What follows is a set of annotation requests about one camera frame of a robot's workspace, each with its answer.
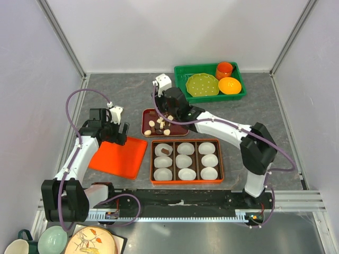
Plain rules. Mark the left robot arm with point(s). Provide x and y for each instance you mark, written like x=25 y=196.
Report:
x=64 y=198

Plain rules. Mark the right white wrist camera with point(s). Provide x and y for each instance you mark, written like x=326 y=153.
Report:
x=162 y=83

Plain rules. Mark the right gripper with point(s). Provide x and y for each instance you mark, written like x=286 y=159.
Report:
x=158 y=101

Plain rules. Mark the orange chocolate box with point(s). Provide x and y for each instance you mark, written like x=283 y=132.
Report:
x=196 y=165

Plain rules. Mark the orange box lid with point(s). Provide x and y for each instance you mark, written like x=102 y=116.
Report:
x=123 y=161

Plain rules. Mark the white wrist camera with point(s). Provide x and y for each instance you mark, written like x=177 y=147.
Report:
x=162 y=83
x=115 y=113

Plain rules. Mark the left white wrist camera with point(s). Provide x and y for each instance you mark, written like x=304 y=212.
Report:
x=115 y=113

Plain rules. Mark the metal serving tongs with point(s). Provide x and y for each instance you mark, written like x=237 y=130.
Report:
x=161 y=119

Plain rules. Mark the white paper cup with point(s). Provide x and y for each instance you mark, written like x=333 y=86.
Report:
x=206 y=148
x=209 y=173
x=209 y=160
x=183 y=161
x=185 y=148
x=160 y=146
x=162 y=162
x=187 y=174
x=163 y=174

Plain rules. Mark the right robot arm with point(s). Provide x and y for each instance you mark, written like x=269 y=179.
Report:
x=256 y=145

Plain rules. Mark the dark green mug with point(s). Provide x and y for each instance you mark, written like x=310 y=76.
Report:
x=26 y=235

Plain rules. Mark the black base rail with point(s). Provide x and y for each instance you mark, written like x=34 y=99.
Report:
x=179 y=204

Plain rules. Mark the green plastic bin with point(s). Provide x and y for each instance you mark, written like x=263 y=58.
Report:
x=182 y=73

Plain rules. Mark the dark red lacquer tray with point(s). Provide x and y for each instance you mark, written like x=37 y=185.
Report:
x=149 y=123

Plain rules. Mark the orange bowl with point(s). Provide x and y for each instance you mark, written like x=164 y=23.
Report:
x=229 y=86

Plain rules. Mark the pale green bowl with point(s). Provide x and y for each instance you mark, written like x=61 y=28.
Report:
x=53 y=240

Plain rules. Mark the orange cup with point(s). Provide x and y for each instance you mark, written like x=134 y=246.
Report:
x=224 y=69

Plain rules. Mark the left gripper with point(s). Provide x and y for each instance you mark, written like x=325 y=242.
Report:
x=119 y=138

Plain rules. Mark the white mug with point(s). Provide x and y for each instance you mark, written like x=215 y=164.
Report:
x=18 y=246

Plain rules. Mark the floral decorated plate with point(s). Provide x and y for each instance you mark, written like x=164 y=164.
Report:
x=92 y=240

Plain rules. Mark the brown bar chocolate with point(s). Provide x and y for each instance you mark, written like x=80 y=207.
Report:
x=165 y=151

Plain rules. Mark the yellow-green dotted plate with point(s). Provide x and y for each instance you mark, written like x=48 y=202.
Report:
x=200 y=85

